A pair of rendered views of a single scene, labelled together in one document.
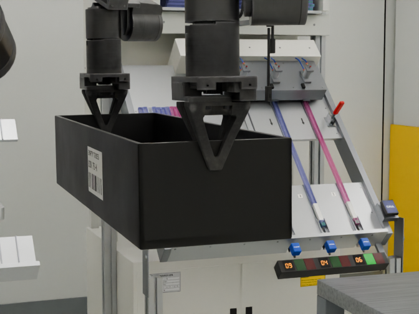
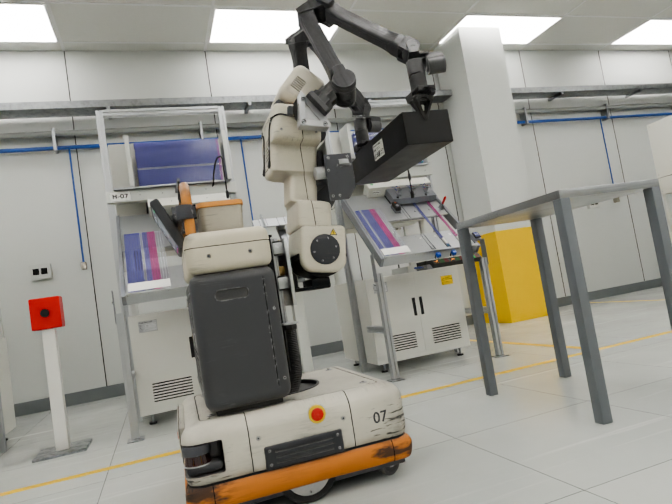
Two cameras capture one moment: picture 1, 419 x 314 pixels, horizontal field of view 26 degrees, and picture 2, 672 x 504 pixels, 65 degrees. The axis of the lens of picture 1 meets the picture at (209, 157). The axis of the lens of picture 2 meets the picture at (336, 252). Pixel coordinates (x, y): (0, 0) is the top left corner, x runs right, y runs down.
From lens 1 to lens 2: 105 cm
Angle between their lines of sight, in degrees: 10
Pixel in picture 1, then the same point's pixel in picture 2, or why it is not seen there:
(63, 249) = (316, 319)
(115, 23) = (365, 123)
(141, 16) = (374, 121)
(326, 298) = (461, 228)
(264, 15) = (433, 68)
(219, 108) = (424, 98)
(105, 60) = (364, 137)
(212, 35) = (418, 76)
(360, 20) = (441, 190)
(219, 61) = (422, 83)
